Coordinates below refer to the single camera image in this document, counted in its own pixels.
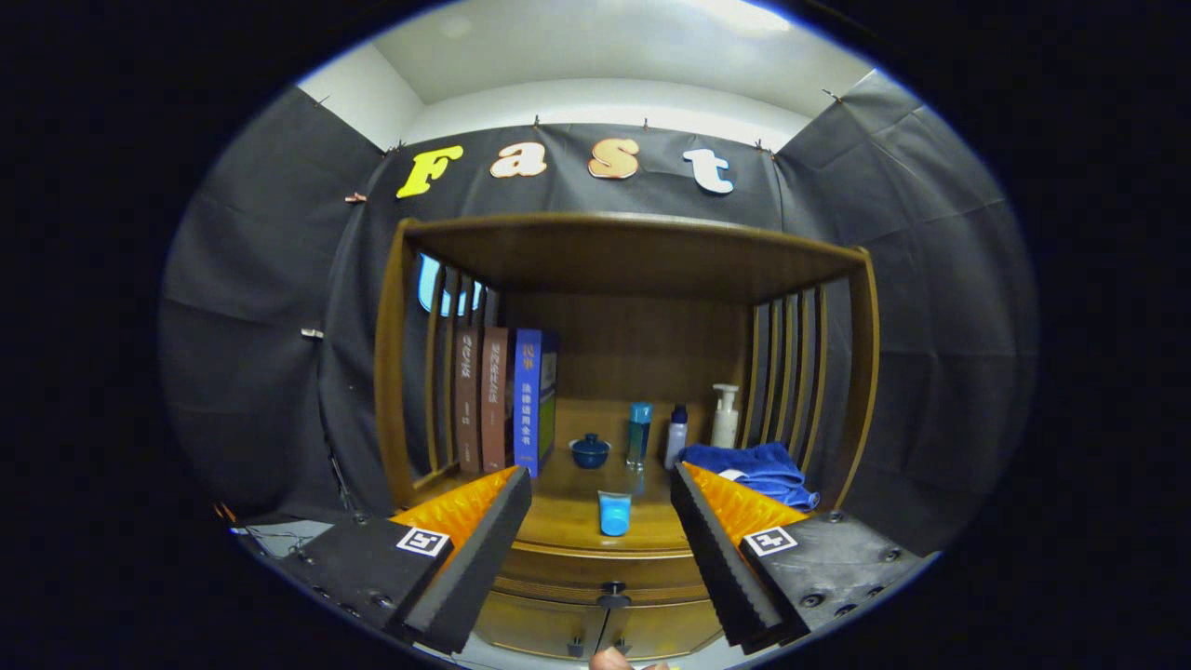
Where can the white bottle dark blue cap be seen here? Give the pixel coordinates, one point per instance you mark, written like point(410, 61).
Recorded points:
point(675, 442)

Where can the light blue tube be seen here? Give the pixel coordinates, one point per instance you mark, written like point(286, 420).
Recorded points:
point(614, 514)

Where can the wooden drawer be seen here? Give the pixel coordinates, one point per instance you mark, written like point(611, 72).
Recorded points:
point(558, 569)

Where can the wooden cabinet door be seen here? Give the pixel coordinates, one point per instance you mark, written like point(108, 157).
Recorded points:
point(535, 623)
point(665, 631)

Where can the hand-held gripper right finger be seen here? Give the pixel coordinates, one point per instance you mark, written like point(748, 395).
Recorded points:
point(715, 549)

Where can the wooden cabinet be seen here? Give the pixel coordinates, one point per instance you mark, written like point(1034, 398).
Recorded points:
point(633, 256)

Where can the wooden countertop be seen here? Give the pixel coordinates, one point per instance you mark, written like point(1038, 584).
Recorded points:
point(577, 502)

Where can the white pump bottle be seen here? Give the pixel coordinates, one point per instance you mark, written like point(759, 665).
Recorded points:
point(725, 423)

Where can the small blue lidded bowl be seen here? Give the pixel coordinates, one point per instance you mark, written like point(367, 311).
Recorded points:
point(590, 452)

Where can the teal glass bottle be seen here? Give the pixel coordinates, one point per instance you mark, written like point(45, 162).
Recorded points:
point(638, 437)

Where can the blue folded towel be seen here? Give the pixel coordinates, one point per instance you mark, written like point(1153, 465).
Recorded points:
point(754, 462)

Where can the brown book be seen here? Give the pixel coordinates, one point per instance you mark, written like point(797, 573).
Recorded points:
point(467, 400)
point(494, 400)

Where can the blue book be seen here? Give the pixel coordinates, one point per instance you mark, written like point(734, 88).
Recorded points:
point(527, 400)

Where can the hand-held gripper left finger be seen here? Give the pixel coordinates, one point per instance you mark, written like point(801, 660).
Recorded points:
point(484, 549)

